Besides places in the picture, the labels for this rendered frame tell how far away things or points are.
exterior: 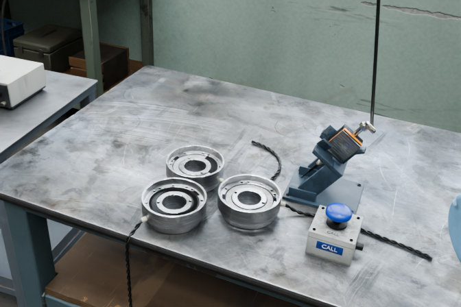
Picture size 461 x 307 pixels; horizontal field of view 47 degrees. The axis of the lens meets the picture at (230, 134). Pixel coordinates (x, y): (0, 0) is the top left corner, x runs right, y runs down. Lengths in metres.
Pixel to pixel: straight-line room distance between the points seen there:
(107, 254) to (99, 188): 0.27
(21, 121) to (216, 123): 0.54
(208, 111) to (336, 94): 1.40
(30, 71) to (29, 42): 1.21
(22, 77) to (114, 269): 0.62
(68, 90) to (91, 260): 0.59
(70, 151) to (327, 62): 1.63
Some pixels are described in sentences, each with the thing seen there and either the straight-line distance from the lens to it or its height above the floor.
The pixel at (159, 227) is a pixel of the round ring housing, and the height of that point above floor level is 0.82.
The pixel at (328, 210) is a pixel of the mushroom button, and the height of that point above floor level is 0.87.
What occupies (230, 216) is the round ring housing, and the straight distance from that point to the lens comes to 0.85.
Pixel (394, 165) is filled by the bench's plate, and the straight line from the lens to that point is 1.09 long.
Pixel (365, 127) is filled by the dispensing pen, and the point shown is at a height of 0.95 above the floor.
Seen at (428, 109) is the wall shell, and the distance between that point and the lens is 2.50.
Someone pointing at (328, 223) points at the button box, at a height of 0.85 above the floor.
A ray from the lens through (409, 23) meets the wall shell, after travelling 2.37.
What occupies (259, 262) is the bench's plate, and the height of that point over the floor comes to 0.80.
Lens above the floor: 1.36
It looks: 30 degrees down
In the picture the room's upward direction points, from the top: 3 degrees clockwise
